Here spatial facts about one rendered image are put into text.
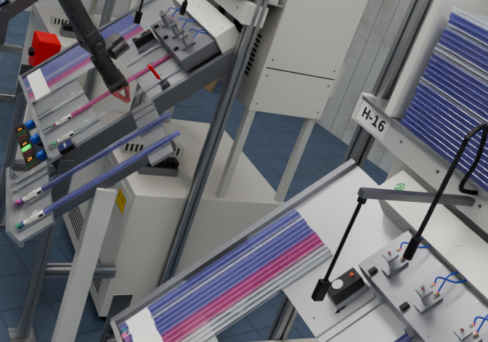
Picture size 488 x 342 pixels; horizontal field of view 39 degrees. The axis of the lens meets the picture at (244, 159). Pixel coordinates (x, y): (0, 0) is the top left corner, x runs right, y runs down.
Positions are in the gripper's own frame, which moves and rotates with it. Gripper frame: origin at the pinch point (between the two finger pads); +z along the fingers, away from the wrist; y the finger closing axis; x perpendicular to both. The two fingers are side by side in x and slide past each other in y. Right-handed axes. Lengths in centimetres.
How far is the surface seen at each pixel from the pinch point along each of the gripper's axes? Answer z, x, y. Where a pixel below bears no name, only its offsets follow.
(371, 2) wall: 168, -197, 225
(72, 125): 0.3, 20.7, 5.7
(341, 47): 23, -75, -10
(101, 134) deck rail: 0.3, 13.3, -10.1
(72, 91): 0.0, 15.2, 26.9
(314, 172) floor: 206, -80, 141
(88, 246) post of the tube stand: 11, 33, -43
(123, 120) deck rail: 0.1, 4.8, -10.1
